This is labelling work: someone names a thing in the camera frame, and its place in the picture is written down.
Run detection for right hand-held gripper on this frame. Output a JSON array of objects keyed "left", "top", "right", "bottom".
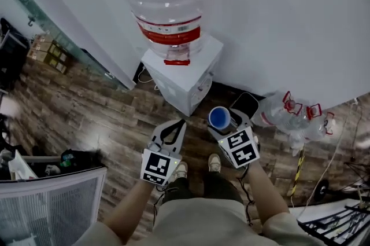
[{"left": 207, "top": 108, "right": 260, "bottom": 169}]

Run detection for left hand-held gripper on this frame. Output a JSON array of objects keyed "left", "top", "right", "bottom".
[{"left": 140, "top": 119, "right": 188, "bottom": 187}]

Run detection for blue cup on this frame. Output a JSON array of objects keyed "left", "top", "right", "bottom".
[{"left": 208, "top": 106, "right": 232, "bottom": 132}]

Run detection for white water dispenser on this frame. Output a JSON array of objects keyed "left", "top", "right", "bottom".
[{"left": 140, "top": 35, "right": 224, "bottom": 118}]

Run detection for person's right forearm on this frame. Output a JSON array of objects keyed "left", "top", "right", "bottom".
[{"left": 242, "top": 161, "right": 290, "bottom": 226}]

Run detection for person's left forearm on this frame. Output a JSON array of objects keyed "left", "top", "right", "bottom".
[{"left": 103, "top": 178, "right": 172, "bottom": 243}]

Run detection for black rounded bin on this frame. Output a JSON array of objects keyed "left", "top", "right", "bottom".
[{"left": 229, "top": 91, "right": 260, "bottom": 121}]

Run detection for person's right beige shoe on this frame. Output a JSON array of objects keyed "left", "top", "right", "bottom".
[{"left": 208, "top": 153, "right": 222, "bottom": 173}]

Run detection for person's beige shoe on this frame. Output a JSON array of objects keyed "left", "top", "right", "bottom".
[
  {"left": 168, "top": 161, "right": 189, "bottom": 183},
  {"left": 208, "top": 153, "right": 222, "bottom": 173}
]

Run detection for person's left beige shoe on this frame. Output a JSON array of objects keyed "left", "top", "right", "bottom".
[{"left": 168, "top": 161, "right": 189, "bottom": 183}]

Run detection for person's dark trousers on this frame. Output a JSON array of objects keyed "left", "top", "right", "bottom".
[{"left": 160, "top": 171, "right": 245, "bottom": 205}]

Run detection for yellow black striped pole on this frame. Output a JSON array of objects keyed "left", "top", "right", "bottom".
[{"left": 290, "top": 145, "right": 306, "bottom": 197}]

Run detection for black bag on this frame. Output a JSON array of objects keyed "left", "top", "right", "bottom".
[{"left": 59, "top": 148, "right": 105, "bottom": 174}]

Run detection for person's beige shirt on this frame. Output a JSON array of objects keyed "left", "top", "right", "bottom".
[{"left": 71, "top": 197, "right": 321, "bottom": 246}]

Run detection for black wheel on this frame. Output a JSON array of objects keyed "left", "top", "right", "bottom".
[{"left": 313, "top": 179, "right": 330, "bottom": 203}]

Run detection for white mesh chair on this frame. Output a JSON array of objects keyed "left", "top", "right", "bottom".
[{"left": 0, "top": 166, "right": 108, "bottom": 246}]

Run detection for black metal rack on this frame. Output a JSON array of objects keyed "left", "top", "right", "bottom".
[{"left": 297, "top": 197, "right": 370, "bottom": 246}]

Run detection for stack of cardboard boxes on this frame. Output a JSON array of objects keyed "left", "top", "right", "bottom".
[{"left": 26, "top": 32, "right": 71, "bottom": 75}]

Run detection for glass partition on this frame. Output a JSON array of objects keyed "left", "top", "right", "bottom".
[{"left": 0, "top": 0, "right": 131, "bottom": 92}]

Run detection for black office chair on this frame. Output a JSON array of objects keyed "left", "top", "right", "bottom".
[{"left": 0, "top": 17, "right": 31, "bottom": 91}]

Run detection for empty clear red-handled bottle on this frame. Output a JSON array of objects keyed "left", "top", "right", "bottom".
[
  {"left": 288, "top": 111, "right": 336, "bottom": 157},
  {"left": 251, "top": 90, "right": 303, "bottom": 127},
  {"left": 279, "top": 104, "right": 323, "bottom": 137}
]

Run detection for white dispenser power cable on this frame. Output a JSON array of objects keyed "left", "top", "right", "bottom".
[{"left": 136, "top": 64, "right": 161, "bottom": 92}]

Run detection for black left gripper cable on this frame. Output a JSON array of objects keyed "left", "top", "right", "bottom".
[{"left": 151, "top": 184, "right": 177, "bottom": 227}]

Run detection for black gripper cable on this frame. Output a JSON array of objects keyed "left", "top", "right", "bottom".
[
  {"left": 151, "top": 184, "right": 177, "bottom": 227},
  {"left": 236, "top": 164, "right": 256, "bottom": 227}
]

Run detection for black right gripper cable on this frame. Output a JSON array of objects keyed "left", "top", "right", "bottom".
[{"left": 236, "top": 164, "right": 256, "bottom": 227}]

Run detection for thin white cable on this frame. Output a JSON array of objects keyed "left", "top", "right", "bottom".
[{"left": 296, "top": 98, "right": 359, "bottom": 221}]

